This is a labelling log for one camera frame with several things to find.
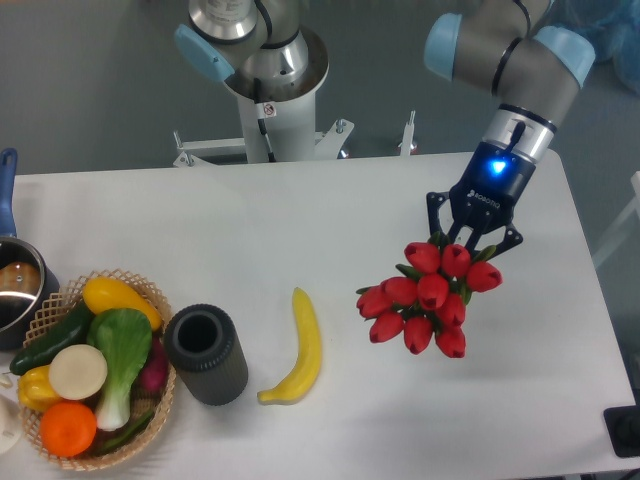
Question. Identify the yellow toy banana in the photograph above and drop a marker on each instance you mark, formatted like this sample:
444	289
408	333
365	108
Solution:
302	377

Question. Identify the orange toy fruit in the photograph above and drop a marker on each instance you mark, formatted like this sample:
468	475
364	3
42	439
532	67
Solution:
68	429

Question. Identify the red tulip bouquet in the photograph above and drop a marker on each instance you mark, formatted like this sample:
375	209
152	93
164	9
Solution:
427	301

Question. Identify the black device at table edge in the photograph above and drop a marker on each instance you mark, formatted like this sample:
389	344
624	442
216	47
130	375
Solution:
623	429

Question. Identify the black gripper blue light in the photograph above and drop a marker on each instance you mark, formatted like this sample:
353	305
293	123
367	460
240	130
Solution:
484	199

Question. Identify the dark grey ribbed vase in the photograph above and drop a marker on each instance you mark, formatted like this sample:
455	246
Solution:
203	346

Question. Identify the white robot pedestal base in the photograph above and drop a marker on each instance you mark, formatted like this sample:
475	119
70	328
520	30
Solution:
276	98

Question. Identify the purple toy sweet potato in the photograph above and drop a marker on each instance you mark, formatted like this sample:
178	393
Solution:
153	376

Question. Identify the yellow toy bell pepper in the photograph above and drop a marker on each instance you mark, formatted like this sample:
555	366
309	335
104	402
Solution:
35	391

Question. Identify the blue plastic bag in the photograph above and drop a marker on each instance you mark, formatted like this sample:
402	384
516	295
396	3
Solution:
612	27

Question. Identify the woven wicker basket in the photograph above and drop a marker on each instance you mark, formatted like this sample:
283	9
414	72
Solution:
154	406

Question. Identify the blue handled saucepan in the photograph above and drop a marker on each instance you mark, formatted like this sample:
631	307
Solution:
26	280

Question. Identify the white round toy slice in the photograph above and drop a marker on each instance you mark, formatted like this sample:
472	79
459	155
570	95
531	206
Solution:
78	372

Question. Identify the green toy bean pod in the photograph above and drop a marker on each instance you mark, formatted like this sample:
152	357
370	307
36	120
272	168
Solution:
123	437

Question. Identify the green toy cucumber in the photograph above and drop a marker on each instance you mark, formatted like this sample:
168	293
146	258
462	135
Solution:
71	330

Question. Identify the yellow toy squash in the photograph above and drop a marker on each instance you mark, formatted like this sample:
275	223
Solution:
104	293

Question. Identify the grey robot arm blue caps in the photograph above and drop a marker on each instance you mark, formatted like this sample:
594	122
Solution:
535	72

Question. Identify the green toy bok choy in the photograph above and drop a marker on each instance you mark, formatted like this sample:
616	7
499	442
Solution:
123	336

